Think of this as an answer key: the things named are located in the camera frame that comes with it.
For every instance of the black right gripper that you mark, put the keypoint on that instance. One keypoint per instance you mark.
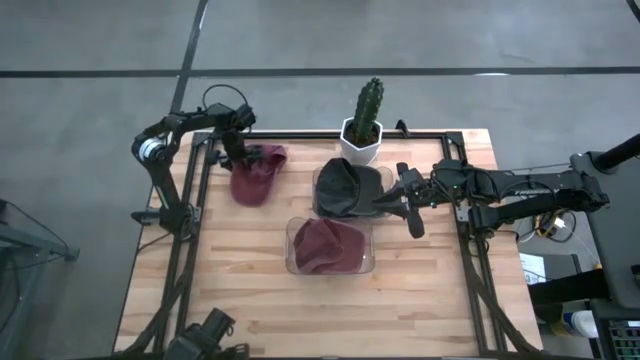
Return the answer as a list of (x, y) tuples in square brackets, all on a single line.
[(417, 187)]

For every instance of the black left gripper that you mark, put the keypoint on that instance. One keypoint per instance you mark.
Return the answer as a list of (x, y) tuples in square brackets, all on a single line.
[(235, 122)]

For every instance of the black baseball cap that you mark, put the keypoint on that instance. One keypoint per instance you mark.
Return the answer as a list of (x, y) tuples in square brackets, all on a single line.
[(337, 187)]

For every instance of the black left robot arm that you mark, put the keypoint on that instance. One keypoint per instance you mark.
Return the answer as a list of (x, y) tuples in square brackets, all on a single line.
[(165, 180)]

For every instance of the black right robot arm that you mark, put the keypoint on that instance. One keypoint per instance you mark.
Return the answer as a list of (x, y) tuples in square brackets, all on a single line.
[(540, 190)]

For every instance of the clear plastic bin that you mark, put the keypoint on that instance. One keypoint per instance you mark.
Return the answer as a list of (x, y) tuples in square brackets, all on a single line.
[(389, 172), (372, 250)]

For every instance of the white hexagonal plant pot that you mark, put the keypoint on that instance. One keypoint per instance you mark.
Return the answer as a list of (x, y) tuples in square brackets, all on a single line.
[(360, 152)]

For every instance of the white paper sheet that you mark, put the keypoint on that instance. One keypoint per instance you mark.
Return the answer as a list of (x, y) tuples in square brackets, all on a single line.
[(532, 267)]

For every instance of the white plug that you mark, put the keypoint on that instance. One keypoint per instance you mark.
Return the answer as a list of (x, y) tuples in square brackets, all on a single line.
[(560, 223)]

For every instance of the black cart beam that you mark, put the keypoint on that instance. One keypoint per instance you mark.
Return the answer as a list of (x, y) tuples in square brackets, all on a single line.
[(570, 287)]

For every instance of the white plastic bottle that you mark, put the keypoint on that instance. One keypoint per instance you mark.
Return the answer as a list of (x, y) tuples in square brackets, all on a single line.
[(582, 324)]

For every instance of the black pole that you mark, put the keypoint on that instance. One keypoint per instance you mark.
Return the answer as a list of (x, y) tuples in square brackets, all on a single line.
[(620, 152)]

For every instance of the black keyboard device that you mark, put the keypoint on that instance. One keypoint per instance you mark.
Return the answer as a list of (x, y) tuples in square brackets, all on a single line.
[(625, 340)]

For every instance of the black aluminium table frame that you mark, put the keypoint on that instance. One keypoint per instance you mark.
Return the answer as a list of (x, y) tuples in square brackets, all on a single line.
[(452, 142)]

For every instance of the black camera device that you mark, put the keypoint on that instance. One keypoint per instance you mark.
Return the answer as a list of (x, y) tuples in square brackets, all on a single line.
[(200, 340)]

